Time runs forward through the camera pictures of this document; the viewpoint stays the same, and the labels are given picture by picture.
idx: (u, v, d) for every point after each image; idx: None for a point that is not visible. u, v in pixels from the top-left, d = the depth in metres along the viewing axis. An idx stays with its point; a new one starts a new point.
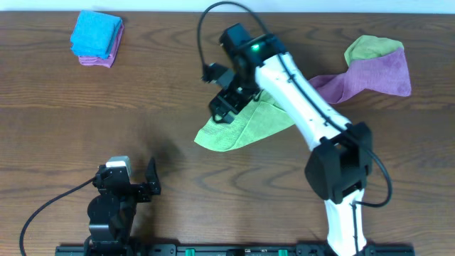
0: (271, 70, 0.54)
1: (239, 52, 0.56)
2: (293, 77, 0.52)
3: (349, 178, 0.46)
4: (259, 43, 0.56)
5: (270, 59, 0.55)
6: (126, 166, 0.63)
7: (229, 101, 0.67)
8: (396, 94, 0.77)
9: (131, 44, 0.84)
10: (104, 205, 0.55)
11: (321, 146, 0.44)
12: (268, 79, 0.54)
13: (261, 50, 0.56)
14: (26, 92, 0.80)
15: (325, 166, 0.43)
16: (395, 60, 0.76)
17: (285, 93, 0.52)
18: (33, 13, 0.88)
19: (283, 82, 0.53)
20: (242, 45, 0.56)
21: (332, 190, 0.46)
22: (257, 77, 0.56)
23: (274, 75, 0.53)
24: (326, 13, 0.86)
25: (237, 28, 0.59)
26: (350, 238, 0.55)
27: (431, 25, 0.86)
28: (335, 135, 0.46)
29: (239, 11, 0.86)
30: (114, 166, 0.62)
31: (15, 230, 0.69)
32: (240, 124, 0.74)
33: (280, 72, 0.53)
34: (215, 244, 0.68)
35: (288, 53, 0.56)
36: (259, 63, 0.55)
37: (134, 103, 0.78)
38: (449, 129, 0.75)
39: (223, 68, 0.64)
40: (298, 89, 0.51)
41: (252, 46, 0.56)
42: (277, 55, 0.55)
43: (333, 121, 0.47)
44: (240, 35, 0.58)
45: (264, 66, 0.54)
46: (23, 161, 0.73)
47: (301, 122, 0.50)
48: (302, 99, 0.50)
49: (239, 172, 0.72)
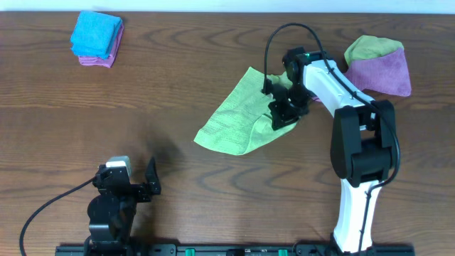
0: (315, 65, 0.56)
1: (294, 59, 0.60)
2: (332, 69, 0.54)
3: (369, 158, 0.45)
4: (313, 56, 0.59)
5: (317, 62, 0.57)
6: (126, 166, 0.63)
7: (276, 109, 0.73)
8: (397, 94, 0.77)
9: (131, 44, 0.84)
10: (104, 205, 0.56)
11: (345, 109, 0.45)
12: (309, 73, 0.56)
13: (315, 60, 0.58)
14: (27, 93, 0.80)
15: (343, 129, 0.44)
16: (395, 60, 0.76)
17: (322, 80, 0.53)
18: (33, 13, 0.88)
19: (323, 74, 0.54)
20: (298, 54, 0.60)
21: (350, 159, 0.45)
22: (304, 77, 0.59)
23: (314, 69, 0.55)
24: (326, 13, 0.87)
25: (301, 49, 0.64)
26: (356, 232, 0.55)
27: (431, 25, 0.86)
28: (360, 106, 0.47)
29: (239, 12, 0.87)
30: (114, 166, 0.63)
31: (15, 230, 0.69)
32: (240, 124, 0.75)
33: (320, 67, 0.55)
34: (215, 244, 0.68)
35: (333, 61, 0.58)
36: (306, 62, 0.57)
37: (134, 103, 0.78)
38: (450, 129, 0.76)
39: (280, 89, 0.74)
40: (334, 77, 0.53)
41: (306, 55, 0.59)
42: (324, 60, 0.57)
43: (359, 96, 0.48)
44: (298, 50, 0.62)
45: (310, 65, 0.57)
46: (24, 161, 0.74)
47: (332, 104, 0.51)
48: (335, 84, 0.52)
49: (239, 172, 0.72)
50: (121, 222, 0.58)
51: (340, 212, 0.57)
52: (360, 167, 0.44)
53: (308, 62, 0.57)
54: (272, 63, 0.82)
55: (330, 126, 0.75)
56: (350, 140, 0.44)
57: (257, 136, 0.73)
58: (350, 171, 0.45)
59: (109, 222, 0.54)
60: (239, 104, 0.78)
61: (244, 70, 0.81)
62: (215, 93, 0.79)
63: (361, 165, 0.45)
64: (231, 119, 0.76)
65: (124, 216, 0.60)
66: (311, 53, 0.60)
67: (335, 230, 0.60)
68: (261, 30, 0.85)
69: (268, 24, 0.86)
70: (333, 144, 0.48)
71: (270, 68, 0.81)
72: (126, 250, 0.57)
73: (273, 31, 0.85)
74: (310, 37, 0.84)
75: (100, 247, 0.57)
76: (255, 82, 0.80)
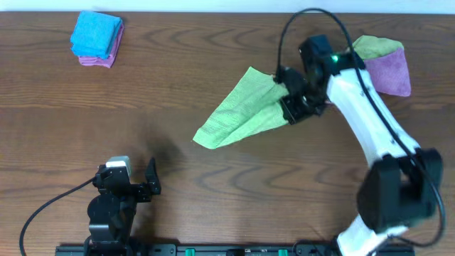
0: (346, 80, 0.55)
1: (318, 61, 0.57)
2: (367, 92, 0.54)
3: (408, 211, 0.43)
4: (340, 57, 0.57)
5: (347, 72, 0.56)
6: (126, 166, 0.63)
7: (289, 105, 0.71)
8: (397, 94, 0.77)
9: (131, 44, 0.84)
10: (104, 205, 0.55)
11: (383, 163, 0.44)
12: (339, 90, 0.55)
13: (343, 64, 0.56)
14: (27, 93, 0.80)
15: (382, 184, 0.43)
16: (395, 60, 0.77)
17: (355, 106, 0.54)
18: (34, 13, 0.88)
19: (356, 97, 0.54)
20: (323, 54, 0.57)
21: (386, 220, 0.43)
22: (329, 88, 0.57)
23: (347, 86, 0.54)
24: (326, 13, 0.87)
25: (321, 38, 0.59)
26: (365, 252, 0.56)
27: (431, 25, 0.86)
28: (401, 154, 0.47)
29: (239, 12, 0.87)
30: (114, 165, 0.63)
31: (15, 230, 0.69)
32: (241, 124, 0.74)
33: (354, 86, 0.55)
34: (215, 244, 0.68)
35: (365, 72, 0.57)
36: (335, 72, 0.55)
37: (134, 103, 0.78)
38: (450, 129, 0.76)
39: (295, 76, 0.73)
40: (371, 106, 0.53)
41: (333, 58, 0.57)
42: (356, 69, 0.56)
43: (401, 141, 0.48)
44: (320, 44, 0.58)
45: (338, 75, 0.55)
46: (24, 161, 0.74)
47: (366, 136, 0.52)
48: (372, 114, 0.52)
49: (239, 171, 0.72)
50: (121, 222, 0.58)
51: (355, 227, 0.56)
52: (395, 225, 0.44)
53: (336, 72, 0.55)
54: (272, 63, 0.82)
55: (330, 126, 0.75)
56: (388, 194, 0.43)
57: None
58: (383, 230, 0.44)
59: (110, 222, 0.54)
60: (239, 104, 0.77)
61: (244, 70, 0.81)
62: (215, 93, 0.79)
63: (396, 225, 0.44)
64: (230, 119, 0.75)
65: (125, 215, 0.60)
66: (338, 55, 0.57)
67: (340, 235, 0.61)
68: (261, 30, 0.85)
69: (268, 24, 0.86)
70: (363, 194, 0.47)
71: (270, 69, 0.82)
72: (126, 250, 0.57)
73: (273, 31, 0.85)
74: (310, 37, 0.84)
75: (99, 246, 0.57)
76: (255, 82, 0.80)
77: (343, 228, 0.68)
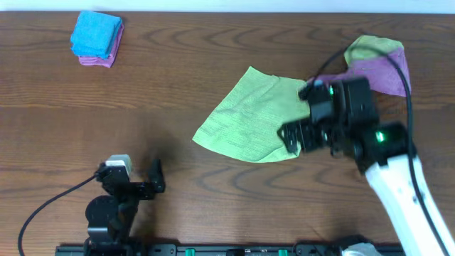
0: (394, 176, 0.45)
1: (357, 139, 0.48)
2: (421, 198, 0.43)
3: None
4: (385, 136, 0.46)
5: (394, 161, 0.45)
6: (126, 166, 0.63)
7: (306, 134, 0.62)
8: (397, 94, 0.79)
9: (131, 43, 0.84)
10: (103, 208, 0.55)
11: None
12: (387, 187, 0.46)
13: (387, 150, 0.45)
14: (27, 92, 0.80)
15: None
16: (397, 60, 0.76)
17: (405, 216, 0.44)
18: (33, 13, 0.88)
19: (406, 200, 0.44)
20: (360, 114, 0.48)
21: None
22: (372, 176, 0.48)
23: (397, 188, 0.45)
24: (326, 13, 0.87)
25: (362, 86, 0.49)
26: None
27: (431, 25, 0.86)
28: None
29: (239, 12, 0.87)
30: (113, 163, 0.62)
31: (14, 230, 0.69)
32: (240, 125, 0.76)
33: (407, 186, 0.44)
34: (215, 244, 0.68)
35: (418, 156, 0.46)
36: (380, 161, 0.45)
37: (134, 103, 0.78)
38: (450, 129, 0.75)
39: (325, 95, 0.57)
40: (426, 217, 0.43)
41: (377, 138, 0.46)
42: (407, 158, 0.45)
43: None
44: (360, 94, 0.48)
45: (385, 165, 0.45)
46: (24, 161, 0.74)
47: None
48: (426, 232, 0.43)
49: (239, 171, 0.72)
50: (121, 222, 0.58)
51: None
52: None
53: (382, 161, 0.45)
54: (272, 63, 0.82)
55: None
56: None
57: (257, 141, 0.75)
58: None
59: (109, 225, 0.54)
60: (239, 104, 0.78)
61: (244, 70, 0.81)
62: (215, 93, 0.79)
63: None
64: (230, 119, 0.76)
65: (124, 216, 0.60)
66: (383, 133, 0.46)
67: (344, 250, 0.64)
68: (261, 30, 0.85)
69: (268, 24, 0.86)
70: None
71: (270, 69, 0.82)
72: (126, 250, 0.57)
73: (273, 31, 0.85)
74: (310, 38, 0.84)
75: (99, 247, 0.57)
76: (255, 81, 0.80)
77: (343, 229, 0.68)
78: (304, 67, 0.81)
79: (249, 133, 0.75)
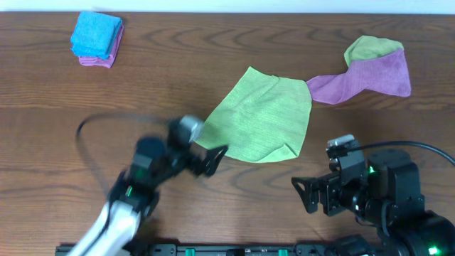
0: None
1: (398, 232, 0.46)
2: None
3: None
4: (439, 245, 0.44)
5: None
6: (193, 129, 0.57)
7: (332, 195, 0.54)
8: (396, 94, 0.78)
9: (131, 44, 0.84)
10: (156, 145, 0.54)
11: None
12: None
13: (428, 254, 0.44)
14: (27, 93, 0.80)
15: None
16: (395, 60, 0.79)
17: None
18: (33, 13, 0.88)
19: None
20: (404, 205, 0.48)
21: None
22: None
23: None
24: (326, 13, 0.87)
25: (412, 177, 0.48)
26: None
27: (431, 25, 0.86)
28: None
29: (239, 12, 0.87)
30: (188, 122, 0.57)
31: (15, 230, 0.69)
32: (240, 125, 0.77)
33: None
34: (215, 244, 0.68)
35: None
36: None
37: (134, 104, 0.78)
38: (449, 129, 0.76)
39: (357, 155, 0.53)
40: None
41: (429, 247, 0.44)
42: None
43: None
44: (408, 185, 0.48)
45: None
46: (24, 161, 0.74)
47: None
48: None
49: (239, 172, 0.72)
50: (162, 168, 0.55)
51: None
52: None
53: None
54: (272, 64, 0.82)
55: (330, 128, 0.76)
56: None
57: (257, 141, 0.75)
58: None
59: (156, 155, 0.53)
60: (239, 104, 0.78)
61: (244, 70, 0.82)
62: (215, 93, 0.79)
63: None
64: (230, 120, 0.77)
65: (168, 167, 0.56)
66: (434, 239, 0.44)
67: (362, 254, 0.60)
68: (261, 30, 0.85)
69: (268, 24, 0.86)
70: None
71: (270, 69, 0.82)
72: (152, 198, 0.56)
73: (273, 32, 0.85)
74: (310, 38, 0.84)
75: (133, 183, 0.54)
76: (255, 81, 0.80)
77: (343, 229, 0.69)
78: (303, 67, 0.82)
79: (249, 133, 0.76)
